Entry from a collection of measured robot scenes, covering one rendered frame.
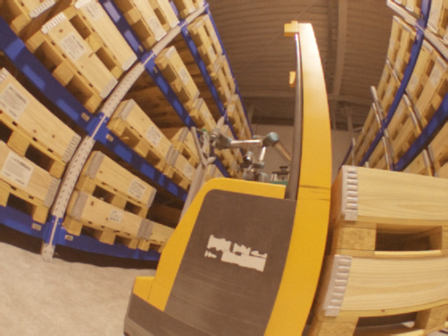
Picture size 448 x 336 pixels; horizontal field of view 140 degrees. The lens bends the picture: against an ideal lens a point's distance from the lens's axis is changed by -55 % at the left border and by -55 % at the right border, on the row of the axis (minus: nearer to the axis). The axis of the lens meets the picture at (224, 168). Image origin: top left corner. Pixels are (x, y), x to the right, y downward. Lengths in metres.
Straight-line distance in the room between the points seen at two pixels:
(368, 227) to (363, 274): 0.17
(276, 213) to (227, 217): 0.18
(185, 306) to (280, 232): 0.46
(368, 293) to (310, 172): 0.53
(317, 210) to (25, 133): 1.61
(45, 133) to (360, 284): 1.75
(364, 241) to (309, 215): 0.23
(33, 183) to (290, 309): 1.51
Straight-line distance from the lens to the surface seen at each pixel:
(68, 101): 1.53
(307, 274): 0.71
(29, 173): 1.39
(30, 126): 1.38
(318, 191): 0.76
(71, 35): 1.60
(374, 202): 0.76
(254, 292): 0.67
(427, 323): 1.00
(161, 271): 0.81
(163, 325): 0.86
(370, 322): 0.93
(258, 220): 0.67
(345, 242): 0.69
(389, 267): 0.77
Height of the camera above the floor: 0.63
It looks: 23 degrees up
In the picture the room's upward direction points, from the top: 16 degrees clockwise
